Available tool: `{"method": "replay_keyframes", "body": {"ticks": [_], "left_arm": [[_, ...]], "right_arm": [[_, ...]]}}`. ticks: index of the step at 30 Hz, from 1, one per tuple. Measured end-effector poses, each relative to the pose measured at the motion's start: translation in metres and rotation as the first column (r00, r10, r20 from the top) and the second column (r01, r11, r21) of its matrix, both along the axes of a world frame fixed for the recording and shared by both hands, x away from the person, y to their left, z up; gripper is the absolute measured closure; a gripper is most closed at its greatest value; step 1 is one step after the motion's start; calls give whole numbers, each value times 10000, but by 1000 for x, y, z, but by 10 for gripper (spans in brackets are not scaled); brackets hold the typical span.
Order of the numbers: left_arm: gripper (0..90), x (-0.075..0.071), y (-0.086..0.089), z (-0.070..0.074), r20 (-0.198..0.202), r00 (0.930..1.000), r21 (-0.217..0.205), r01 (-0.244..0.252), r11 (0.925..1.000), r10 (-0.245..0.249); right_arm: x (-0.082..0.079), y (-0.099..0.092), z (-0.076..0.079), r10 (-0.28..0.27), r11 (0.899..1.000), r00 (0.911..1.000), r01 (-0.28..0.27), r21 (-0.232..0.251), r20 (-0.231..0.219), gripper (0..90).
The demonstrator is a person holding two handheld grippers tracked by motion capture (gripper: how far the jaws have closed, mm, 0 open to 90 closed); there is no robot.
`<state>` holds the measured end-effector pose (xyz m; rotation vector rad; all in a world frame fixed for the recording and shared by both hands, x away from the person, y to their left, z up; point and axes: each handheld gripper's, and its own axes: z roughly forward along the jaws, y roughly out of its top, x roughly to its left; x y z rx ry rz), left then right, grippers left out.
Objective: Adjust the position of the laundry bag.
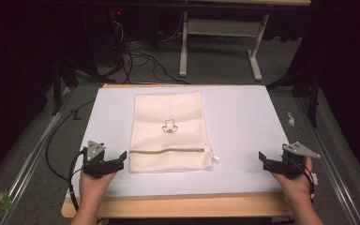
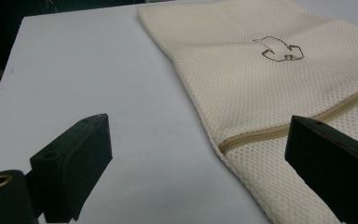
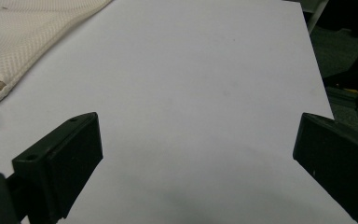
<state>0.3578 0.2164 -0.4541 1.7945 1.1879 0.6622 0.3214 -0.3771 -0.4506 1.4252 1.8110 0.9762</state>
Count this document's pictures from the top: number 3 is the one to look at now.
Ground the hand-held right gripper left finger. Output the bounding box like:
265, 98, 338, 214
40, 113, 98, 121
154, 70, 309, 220
11, 111, 104, 224

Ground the cream mesh fabric pillowcase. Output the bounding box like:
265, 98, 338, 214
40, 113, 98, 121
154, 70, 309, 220
0, 0, 114, 110

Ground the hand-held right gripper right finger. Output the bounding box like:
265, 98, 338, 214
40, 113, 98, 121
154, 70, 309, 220
292, 112, 358, 224

